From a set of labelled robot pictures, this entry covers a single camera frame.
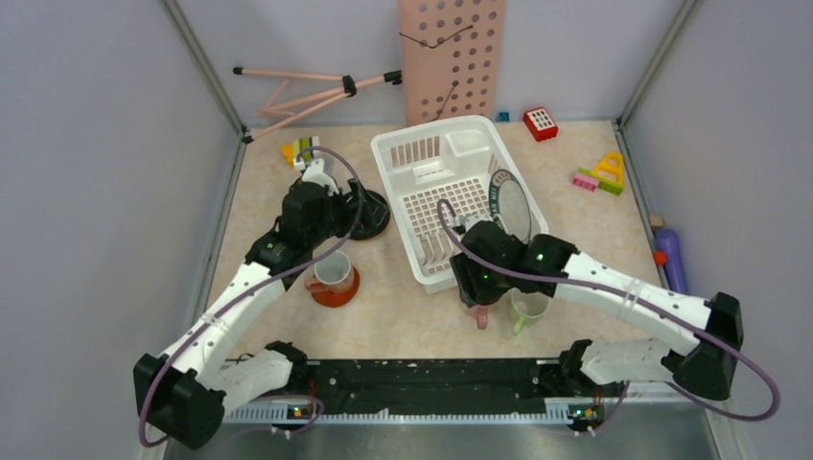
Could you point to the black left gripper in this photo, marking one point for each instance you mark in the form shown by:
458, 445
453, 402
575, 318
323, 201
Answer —
336, 195

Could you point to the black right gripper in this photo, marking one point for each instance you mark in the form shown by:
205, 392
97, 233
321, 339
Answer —
471, 288

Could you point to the pink ghost mug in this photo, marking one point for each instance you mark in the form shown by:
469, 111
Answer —
479, 313

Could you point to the orange white mug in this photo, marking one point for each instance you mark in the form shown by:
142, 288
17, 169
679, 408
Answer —
334, 274

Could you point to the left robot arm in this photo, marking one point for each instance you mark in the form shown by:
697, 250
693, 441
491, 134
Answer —
185, 392

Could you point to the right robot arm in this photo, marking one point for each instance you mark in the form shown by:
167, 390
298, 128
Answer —
559, 270

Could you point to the white plastic dish rack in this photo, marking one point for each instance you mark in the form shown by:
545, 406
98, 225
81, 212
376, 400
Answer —
452, 159

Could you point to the green mug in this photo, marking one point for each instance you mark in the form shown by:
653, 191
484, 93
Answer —
525, 309

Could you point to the black plate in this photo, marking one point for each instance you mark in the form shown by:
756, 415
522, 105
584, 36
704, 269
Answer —
369, 209

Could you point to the striped toy block stack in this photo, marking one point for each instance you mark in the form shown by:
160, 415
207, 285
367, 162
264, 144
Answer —
292, 149

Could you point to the orange saucer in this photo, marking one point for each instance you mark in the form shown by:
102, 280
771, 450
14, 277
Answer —
335, 300

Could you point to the pink tripod stand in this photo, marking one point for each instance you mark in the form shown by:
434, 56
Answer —
288, 111

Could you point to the pink toy brick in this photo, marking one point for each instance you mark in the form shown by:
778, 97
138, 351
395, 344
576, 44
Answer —
585, 181

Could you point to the yellow green toy triangle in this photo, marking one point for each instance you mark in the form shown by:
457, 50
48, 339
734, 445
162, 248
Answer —
610, 171

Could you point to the red toy block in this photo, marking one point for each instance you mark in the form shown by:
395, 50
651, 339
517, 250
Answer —
540, 124

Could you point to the pink perforated board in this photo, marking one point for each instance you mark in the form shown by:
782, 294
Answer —
450, 57

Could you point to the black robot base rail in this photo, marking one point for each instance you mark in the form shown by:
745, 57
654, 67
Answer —
483, 391

